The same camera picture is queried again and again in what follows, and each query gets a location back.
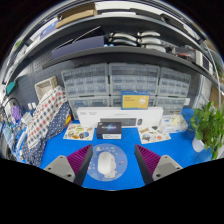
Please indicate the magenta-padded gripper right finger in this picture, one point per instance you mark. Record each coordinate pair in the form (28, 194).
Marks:
(151, 163)

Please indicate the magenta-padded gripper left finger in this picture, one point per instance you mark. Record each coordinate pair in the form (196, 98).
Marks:
(75, 163)

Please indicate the white computer mouse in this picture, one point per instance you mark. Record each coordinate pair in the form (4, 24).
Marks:
(106, 164)

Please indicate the round rabbit-print mouse pad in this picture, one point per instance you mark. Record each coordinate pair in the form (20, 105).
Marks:
(120, 163)

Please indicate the cartoon sticker sheet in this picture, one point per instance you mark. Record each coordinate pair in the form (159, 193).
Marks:
(153, 135)

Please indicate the food sticker sheet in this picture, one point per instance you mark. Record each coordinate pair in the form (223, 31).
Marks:
(78, 132)

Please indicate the large blue table mat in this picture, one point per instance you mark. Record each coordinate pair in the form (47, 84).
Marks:
(180, 146)

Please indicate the navy dotted cloth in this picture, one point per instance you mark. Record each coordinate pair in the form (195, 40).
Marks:
(55, 128)

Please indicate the white blue glove box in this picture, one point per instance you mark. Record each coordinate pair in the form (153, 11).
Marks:
(175, 126)

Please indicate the small yellow object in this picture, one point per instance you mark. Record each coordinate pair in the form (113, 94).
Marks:
(68, 120)

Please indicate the small black box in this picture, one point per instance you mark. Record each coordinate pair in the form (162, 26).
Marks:
(108, 128)

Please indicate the long white keyboard box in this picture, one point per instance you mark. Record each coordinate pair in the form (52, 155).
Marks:
(90, 115)

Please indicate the red blue checked cloth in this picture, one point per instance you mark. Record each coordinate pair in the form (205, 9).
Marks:
(46, 113)

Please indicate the yellow blue box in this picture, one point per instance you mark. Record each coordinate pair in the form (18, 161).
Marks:
(135, 100)

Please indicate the green potted plant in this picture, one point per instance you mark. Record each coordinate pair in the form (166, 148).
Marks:
(208, 123)

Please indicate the beige woven basket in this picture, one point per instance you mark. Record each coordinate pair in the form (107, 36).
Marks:
(45, 87)

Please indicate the dark shelf unit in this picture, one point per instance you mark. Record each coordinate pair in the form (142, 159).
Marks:
(133, 51)

